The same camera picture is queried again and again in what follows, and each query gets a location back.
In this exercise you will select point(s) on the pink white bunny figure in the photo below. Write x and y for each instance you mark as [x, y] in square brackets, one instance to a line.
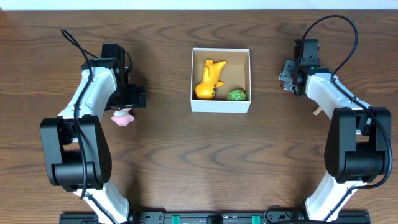
[122, 117]

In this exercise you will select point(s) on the green patterned ball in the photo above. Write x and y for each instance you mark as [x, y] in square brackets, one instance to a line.
[237, 95]

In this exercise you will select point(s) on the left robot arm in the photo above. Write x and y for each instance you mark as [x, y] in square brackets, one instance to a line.
[77, 156]

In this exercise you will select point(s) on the wooden pellet drum toy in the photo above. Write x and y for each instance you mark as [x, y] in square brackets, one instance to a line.
[317, 111]

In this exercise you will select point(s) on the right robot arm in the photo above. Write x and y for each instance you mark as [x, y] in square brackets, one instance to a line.
[358, 146]

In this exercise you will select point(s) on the white cardboard box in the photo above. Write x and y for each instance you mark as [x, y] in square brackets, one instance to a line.
[236, 75]

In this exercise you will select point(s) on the red grey toy truck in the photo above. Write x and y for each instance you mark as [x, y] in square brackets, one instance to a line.
[286, 81]

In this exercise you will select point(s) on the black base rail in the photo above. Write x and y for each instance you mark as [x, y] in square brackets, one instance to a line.
[271, 215]

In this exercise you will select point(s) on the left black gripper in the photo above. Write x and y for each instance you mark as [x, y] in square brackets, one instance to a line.
[125, 104]

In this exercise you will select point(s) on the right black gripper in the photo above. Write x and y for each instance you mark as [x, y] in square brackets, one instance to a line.
[285, 74]

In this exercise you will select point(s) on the orange rubber dog toy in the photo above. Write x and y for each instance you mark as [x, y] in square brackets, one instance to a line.
[206, 89]

